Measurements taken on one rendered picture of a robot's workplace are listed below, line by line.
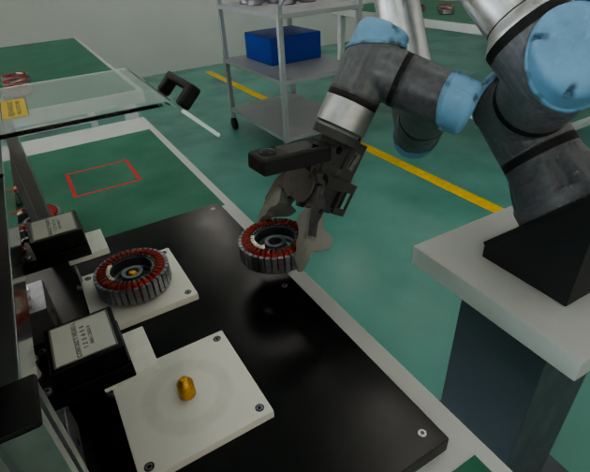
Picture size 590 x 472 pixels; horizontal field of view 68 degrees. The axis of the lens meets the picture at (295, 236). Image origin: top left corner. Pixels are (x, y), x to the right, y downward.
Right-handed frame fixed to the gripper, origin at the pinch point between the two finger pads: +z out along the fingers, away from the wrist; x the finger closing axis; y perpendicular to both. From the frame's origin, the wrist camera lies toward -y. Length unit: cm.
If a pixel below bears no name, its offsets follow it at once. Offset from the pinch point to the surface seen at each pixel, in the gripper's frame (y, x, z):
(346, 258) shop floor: 108, 82, 30
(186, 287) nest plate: -8.8, 4.8, 10.9
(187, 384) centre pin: -15.4, -15.0, 12.5
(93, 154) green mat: -8, 82, 14
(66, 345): -29.4, -14.6, 7.5
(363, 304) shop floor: 97, 53, 37
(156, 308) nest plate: -13.3, 2.6, 13.8
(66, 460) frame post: -34.0, -34.4, -0.8
